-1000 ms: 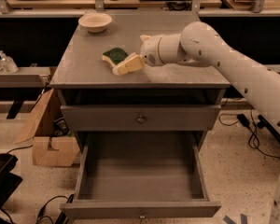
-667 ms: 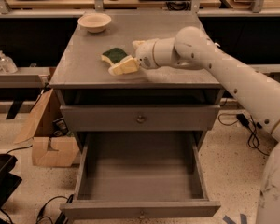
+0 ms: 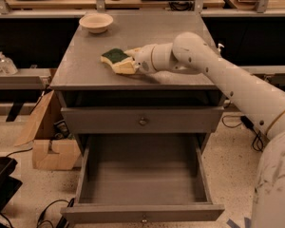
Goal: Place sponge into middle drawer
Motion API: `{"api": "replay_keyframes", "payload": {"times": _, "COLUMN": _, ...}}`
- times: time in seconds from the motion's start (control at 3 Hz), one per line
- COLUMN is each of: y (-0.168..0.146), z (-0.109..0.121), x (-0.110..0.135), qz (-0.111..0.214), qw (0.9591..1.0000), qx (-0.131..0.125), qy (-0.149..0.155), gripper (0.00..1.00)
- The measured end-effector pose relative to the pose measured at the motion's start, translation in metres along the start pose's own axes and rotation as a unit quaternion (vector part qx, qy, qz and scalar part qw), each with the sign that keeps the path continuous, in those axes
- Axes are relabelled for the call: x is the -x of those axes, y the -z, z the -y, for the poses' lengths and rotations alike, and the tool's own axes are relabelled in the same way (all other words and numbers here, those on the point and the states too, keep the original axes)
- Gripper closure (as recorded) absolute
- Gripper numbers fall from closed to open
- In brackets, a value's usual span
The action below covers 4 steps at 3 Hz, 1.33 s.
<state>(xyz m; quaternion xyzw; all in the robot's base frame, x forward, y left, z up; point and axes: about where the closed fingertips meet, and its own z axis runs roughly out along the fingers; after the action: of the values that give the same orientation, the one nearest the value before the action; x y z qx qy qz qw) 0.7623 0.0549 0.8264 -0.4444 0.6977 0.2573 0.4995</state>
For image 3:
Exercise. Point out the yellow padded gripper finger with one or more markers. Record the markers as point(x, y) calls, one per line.
point(127, 68)
point(132, 52)

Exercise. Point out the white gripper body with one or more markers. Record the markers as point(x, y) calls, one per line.
point(143, 59)

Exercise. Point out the green and yellow sponge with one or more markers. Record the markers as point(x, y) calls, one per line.
point(114, 56)

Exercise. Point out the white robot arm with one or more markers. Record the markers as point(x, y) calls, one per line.
point(262, 103)

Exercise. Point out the grey drawer cabinet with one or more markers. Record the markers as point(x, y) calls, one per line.
point(123, 82)

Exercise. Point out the closed grey top drawer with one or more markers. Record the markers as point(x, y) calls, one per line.
point(107, 120)

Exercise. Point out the open grey middle drawer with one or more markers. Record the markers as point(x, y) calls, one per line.
point(142, 178)

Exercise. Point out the beige bowl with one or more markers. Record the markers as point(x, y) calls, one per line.
point(96, 22)

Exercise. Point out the white pump dispenser top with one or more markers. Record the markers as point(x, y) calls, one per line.
point(220, 47)

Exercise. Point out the brown cardboard box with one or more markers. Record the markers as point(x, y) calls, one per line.
point(48, 153)

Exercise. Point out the clear sanitizer bottle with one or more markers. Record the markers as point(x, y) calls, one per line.
point(7, 65)

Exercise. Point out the black tray stack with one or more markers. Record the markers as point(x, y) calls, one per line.
point(8, 184)

